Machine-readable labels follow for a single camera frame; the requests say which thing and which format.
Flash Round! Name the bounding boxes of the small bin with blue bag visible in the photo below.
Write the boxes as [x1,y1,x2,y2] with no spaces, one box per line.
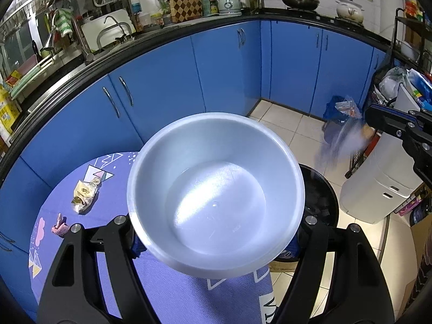
[322,95,362,132]

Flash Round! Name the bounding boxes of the black round trash bin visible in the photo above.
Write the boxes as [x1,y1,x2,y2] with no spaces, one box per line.
[276,164,339,262]

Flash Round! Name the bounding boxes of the white plastic drawer cabinet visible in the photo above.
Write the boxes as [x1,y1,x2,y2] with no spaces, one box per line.
[339,83,426,225]

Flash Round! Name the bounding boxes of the blue kitchen base cabinets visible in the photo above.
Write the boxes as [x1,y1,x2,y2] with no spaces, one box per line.
[1,16,387,318]

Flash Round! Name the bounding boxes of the chrome sink faucet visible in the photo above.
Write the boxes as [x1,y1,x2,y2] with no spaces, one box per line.
[51,8,95,65]

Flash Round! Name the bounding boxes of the pink paper wrapper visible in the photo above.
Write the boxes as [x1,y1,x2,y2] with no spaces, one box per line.
[51,213,70,238]

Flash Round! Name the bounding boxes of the mint green kettle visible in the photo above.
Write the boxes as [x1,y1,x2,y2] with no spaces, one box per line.
[217,0,242,15]

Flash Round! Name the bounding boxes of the yellow clear snack bag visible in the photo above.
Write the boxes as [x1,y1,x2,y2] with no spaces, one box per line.
[71,177,101,214]

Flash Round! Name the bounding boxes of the yellow detergent bottle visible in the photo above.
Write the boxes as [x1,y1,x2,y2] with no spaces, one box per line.
[0,86,20,134]

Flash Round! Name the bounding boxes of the white ceramic pot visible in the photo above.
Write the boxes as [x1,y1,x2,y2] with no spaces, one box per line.
[335,0,364,24]

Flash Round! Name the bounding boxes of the black wire rack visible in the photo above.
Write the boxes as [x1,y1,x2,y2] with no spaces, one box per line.
[390,7,431,77]

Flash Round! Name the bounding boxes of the white plastic bowl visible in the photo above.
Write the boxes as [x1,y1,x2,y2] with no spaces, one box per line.
[127,113,305,279]

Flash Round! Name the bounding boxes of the blue patterned tablecloth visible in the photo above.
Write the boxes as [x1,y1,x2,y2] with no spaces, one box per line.
[29,152,277,323]

